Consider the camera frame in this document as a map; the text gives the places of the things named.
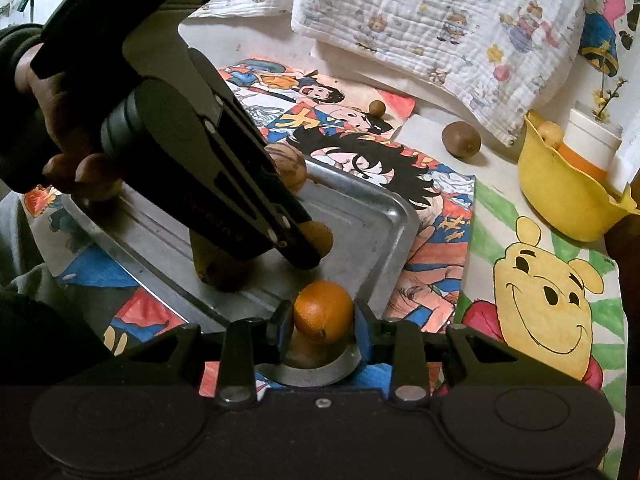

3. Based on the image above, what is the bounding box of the brown kiwi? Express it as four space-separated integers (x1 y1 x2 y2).
442 122 482 159

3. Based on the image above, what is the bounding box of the yellow plastic bowl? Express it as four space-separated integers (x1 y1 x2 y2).
518 110 639 242

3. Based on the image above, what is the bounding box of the pale fruit in bowl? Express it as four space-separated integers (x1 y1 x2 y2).
537 120 564 150

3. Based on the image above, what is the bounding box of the small orange mandarin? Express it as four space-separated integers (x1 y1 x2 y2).
294 281 354 344

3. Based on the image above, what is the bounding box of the striped brown round fruit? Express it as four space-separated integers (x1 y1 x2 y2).
265 143 307 194

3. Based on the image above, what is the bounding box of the dried flower twig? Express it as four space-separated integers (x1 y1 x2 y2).
591 77 628 124

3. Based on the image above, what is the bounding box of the white orange cup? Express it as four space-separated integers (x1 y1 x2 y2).
558 102 623 184

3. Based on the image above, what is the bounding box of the white printed muslin cloth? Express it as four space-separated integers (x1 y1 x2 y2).
196 0 585 145

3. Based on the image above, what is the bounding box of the cartoon drawing paper mat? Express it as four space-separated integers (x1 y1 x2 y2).
19 56 629 480

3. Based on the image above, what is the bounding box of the metal baking tray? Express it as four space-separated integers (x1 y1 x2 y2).
62 159 419 333

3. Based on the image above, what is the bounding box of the person's left hand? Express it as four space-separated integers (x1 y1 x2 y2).
14 44 122 200

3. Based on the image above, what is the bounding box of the colourful wall poster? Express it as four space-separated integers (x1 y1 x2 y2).
578 0 639 78

